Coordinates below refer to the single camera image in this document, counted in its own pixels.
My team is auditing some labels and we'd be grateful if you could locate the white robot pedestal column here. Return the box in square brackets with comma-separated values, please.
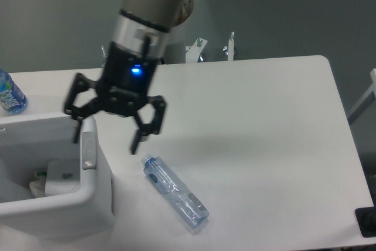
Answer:
[160, 0, 194, 65]

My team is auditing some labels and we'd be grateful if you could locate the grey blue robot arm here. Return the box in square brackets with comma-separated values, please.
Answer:
[63, 0, 184, 153]

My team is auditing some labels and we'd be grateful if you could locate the clear plastic bottle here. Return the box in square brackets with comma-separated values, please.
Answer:
[142, 155, 210, 229]

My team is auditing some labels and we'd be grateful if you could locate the white metal base bracket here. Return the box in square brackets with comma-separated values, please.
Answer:
[100, 31, 236, 69]

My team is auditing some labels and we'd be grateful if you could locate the black gripper connector cable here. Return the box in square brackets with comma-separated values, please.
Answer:
[140, 33, 152, 58]

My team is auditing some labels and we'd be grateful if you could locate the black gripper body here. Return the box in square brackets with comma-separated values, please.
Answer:
[95, 41, 158, 117]

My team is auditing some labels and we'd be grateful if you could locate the white frame at right edge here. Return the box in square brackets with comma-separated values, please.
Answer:
[347, 69, 375, 125]

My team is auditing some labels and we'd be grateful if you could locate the white plastic trash can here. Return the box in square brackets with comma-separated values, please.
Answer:
[1, 113, 115, 238]

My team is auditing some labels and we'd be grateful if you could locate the black clamp at table edge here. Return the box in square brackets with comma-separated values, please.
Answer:
[355, 206, 375, 238]

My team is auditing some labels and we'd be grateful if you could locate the white green trash in can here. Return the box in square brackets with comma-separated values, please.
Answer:
[29, 170, 47, 198]

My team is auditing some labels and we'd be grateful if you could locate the blue labelled water bottle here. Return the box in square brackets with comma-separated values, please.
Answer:
[1, 69, 28, 115]

